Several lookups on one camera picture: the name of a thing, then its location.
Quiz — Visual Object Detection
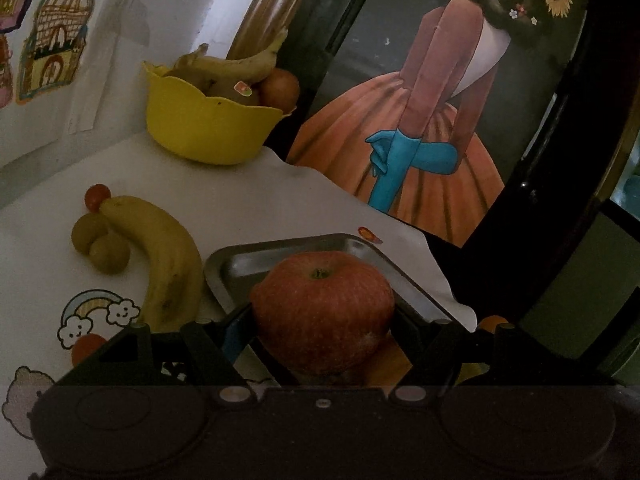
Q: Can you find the long spotted banana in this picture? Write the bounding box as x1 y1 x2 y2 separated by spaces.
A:
200 27 290 85

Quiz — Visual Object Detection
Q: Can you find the brown kiwi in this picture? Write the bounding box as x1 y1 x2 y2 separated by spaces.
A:
89 232 132 275
71 213 108 256

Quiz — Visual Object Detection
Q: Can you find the yellow plastic bowl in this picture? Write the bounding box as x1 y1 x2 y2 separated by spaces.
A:
141 60 296 166

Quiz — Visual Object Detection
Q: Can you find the large yellow banana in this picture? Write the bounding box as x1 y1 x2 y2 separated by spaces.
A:
101 196 206 333

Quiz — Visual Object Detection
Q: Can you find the round orange fruit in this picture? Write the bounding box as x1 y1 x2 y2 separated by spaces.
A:
257 69 301 113

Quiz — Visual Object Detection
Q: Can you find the sunflower girl door poster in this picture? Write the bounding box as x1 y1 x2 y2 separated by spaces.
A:
285 0 601 248

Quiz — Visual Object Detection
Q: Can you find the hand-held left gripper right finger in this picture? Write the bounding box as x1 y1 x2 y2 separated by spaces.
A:
387 297 522 406

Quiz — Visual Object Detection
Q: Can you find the cherry tomato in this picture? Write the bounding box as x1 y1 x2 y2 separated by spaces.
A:
71 334 108 367
477 314 511 333
84 184 111 211

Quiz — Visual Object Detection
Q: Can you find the metal tray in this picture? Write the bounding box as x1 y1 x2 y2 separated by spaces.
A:
204 233 463 326

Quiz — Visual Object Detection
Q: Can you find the wooden door frame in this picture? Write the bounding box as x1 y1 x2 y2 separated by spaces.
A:
225 0 326 71

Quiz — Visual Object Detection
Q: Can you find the white printed table cover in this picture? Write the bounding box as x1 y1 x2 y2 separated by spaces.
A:
0 132 478 461

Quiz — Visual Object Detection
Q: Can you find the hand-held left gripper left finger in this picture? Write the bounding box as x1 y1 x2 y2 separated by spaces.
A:
55 302 261 406

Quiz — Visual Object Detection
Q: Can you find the coloured houses drawing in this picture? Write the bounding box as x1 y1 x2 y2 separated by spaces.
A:
0 0 156 171

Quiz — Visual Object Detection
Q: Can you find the pink striped apple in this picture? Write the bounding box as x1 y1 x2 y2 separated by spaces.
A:
249 251 396 376

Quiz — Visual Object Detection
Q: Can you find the dull short banana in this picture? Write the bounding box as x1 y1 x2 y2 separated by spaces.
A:
172 43 221 92

